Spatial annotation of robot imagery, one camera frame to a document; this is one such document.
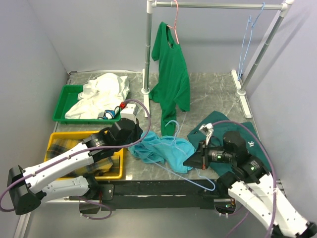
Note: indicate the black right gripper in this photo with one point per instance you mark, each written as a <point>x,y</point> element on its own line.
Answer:
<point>199,159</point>

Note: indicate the yellow plaid cloth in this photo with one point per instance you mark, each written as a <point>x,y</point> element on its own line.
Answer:
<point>98,169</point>

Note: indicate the grey white clothes rack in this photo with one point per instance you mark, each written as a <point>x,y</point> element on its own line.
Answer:
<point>240,84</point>

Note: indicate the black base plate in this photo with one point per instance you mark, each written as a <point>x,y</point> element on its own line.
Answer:
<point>143,194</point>

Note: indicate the light blue t shirt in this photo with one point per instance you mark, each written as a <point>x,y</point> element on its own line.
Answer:
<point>173,150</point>

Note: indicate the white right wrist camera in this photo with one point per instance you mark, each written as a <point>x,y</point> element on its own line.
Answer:
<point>207,130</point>

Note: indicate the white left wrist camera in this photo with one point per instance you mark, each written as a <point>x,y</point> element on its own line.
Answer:
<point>129,112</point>

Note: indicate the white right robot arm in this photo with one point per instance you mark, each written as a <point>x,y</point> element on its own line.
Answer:
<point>251,183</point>

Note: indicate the dark teal garment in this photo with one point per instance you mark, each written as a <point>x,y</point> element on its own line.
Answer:
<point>246,131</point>

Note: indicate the white shirt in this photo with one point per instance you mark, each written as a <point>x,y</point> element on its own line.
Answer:
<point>106,92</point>

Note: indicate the yellow plastic bin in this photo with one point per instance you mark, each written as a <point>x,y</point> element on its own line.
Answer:
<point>80,135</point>

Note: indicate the green plastic tray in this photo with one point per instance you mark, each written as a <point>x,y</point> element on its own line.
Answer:
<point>67,99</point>

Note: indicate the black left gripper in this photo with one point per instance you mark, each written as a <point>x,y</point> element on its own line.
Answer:
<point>138,131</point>

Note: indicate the blue wire hanger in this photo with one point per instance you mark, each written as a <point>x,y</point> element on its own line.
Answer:
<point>166,165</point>
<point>247,38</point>

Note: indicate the blue white small item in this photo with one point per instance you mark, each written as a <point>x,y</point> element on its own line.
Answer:
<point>109,114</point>

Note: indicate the pink wire hanger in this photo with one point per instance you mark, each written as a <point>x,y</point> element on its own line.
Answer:
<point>174,27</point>

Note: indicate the green t shirt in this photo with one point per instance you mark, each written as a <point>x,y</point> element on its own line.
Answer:
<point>173,88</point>

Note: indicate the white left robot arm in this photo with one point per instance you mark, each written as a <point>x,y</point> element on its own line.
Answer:
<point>30,187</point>

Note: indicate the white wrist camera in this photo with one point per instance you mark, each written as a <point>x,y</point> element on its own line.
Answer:
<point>129,112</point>
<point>207,130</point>

